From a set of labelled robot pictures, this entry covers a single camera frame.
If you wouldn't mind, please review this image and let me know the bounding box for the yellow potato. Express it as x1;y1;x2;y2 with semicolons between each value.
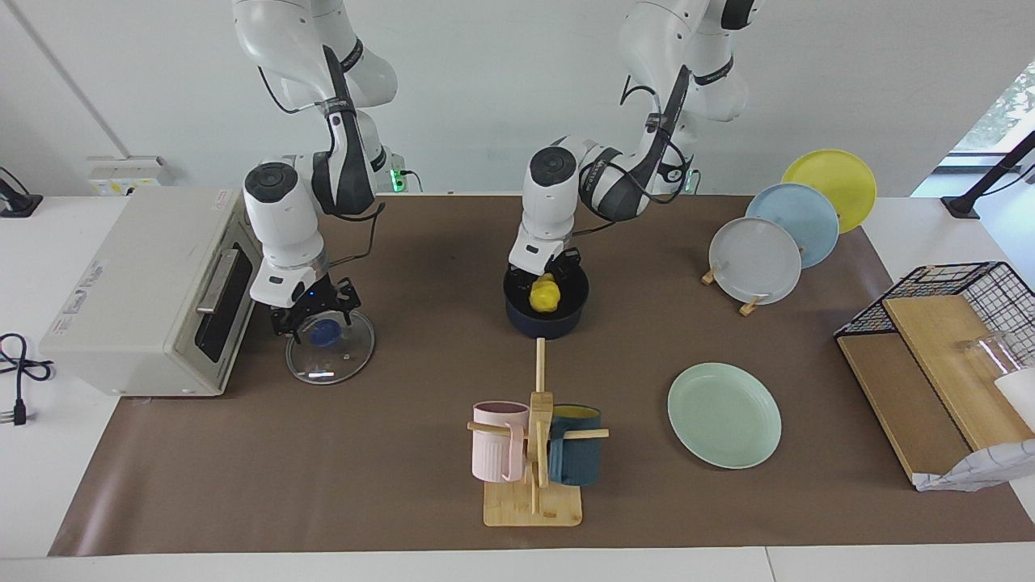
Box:
529;273;561;314

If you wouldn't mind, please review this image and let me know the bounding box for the glass lid with blue knob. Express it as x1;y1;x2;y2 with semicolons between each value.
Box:
285;309;377;386

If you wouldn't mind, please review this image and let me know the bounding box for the wooden plate rack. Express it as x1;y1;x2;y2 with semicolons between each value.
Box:
700;263;765;318

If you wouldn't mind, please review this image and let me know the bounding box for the grey plate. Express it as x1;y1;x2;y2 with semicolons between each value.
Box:
709;217;803;306

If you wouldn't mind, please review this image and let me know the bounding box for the mint green plate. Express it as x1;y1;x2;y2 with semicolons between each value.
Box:
667;362;783;470

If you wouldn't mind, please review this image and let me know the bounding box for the light blue plate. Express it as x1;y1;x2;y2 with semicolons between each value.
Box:
745;183;840;269

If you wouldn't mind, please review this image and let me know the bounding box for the yellow plate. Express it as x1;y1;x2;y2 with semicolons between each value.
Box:
781;149;878;235

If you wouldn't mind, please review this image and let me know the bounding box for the dark blue saucepan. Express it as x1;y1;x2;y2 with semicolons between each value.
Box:
503;263;590;340

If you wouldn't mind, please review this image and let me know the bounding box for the brown table mat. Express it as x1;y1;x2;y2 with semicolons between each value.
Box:
49;194;1035;557

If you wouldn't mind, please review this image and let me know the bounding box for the beige toaster oven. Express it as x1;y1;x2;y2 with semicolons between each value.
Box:
39;186;276;397

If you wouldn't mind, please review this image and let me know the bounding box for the pink ribbed mug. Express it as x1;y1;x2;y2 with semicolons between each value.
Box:
471;401;532;483

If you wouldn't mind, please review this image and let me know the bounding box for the dark teal mug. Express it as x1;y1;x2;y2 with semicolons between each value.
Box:
547;403;603;487

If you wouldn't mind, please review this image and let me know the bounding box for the white power strip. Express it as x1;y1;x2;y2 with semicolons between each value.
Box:
87;156;167;197

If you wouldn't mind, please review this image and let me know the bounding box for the wooden mug tree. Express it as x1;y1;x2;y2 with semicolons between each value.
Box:
467;338;610;528

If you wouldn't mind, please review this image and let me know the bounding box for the dark wooden shelf board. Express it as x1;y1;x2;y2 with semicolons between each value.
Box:
837;333;971;486

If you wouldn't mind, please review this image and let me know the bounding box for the light wooden shelf board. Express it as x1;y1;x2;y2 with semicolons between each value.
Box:
881;295;1035;452

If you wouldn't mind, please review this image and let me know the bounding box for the black angled stand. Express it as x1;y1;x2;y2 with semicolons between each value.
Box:
942;129;1035;219

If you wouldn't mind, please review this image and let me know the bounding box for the clear drinking glass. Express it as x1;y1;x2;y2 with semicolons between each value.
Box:
958;331;1028;381

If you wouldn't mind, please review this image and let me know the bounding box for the white checked cloth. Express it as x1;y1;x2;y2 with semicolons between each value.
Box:
914;439;1035;492

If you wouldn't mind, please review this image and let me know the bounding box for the window with green view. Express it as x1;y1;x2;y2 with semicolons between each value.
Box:
954;61;1035;154

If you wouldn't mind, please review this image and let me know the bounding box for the white plastic container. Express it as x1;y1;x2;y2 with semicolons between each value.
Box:
993;368;1035;429

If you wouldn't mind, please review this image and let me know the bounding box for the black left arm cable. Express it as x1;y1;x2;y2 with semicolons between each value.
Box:
578;65;698;239

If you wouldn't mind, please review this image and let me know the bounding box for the black power cable with plug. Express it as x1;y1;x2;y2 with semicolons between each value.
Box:
0;333;54;427

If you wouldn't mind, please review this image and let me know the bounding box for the black wire basket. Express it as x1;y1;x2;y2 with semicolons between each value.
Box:
834;261;1035;374

